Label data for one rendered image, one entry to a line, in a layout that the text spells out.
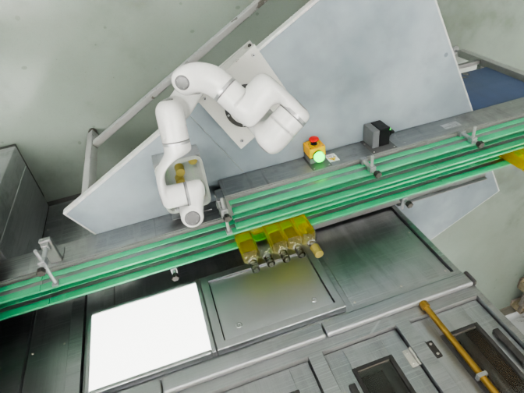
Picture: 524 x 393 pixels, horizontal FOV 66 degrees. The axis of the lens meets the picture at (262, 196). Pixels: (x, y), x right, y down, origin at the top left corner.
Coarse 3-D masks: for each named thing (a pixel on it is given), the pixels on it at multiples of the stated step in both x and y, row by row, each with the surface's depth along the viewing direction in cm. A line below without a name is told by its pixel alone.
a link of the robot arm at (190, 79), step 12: (180, 72) 111; (192, 72) 111; (204, 72) 112; (216, 72) 113; (180, 84) 113; (192, 84) 113; (204, 84) 113; (216, 84) 114; (228, 84) 114; (216, 96) 116
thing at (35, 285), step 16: (480, 160) 173; (416, 176) 169; (368, 192) 164; (320, 208) 161; (224, 224) 159; (256, 224) 157; (176, 240) 155; (192, 240) 154; (208, 240) 153; (112, 256) 152; (128, 256) 151; (144, 256) 150; (160, 256) 150; (64, 272) 148; (80, 272) 147; (96, 272) 146; (0, 288) 146; (16, 288) 145; (32, 288) 144; (48, 288) 143; (0, 304) 140
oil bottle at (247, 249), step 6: (240, 234) 156; (246, 234) 155; (240, 240) 153; (246, 240) 152; (252, 240) 152; (240, 246) 150; (246, 246) 150; (252, 246) 149; (240, 252) 153; (246, 252) 147; (252, 252) 147; (246, 258) 146; (258, 258) 149; (246, 264) 149
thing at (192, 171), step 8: (184, 160) 145; (200, 160) 147; (168, 168) 153; (184, 168) 155; (192, 168) 156; (200, 168) 149; (168, 176) 155; (184, 176) 157; (192, 176) 158; (200, 176) 157; (168, 184) 157; (208, 192) 155; (208, 200) 158; (168, 208) 154
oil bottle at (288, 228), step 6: (282, 222) 158; (288, 222) 157; (282, 228) 155; (288, 228) 155; (294, 228) 154; (288, 234) 152; (294, 234) 152; (288, 240) 150; (294, 240) 150; (300, 240) 150; (288, 246) 152
